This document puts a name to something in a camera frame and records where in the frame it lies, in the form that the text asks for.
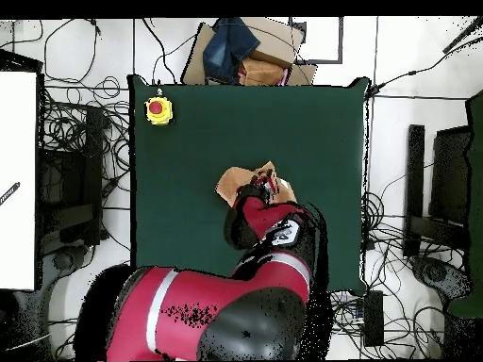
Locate black cable with connector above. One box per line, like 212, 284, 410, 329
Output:
366, 35, 483, 97

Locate black box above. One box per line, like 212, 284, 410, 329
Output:
428, 125, 474, 227

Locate green cloth on side table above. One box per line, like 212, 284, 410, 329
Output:
447, 89, 483, 319

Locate black flat bar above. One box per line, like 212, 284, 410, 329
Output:
402, 123, 426, 260

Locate white desk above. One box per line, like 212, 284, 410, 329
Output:
0, 71, 38, 291

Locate black power strip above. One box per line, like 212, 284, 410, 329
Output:
361, 289, 386, 348

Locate black rod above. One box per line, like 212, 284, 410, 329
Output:
441, 16, 483, 55

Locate black equipment case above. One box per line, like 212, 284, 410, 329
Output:
37, 103, 106, 248

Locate black square metal frame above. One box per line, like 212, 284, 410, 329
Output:
288, 15, 345, 65

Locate black pedestal foot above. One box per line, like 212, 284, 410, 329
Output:
41, 244, 90, 291
409, 255, 474, 303

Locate yellow emergency stop button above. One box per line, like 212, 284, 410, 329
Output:
144, 95, 175, 127

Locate brown cardboard box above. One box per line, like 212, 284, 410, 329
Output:
180, 16, 319, 87

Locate folded tan towel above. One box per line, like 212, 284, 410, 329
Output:
238, 57, 290, 87

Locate tan terry towel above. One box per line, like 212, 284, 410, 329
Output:
215, 160, 299, 208

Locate blue denim jeans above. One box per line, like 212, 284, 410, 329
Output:
202, 16, 262, 85

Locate dark green table cloth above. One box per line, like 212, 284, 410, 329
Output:
126, 74, 372, 298

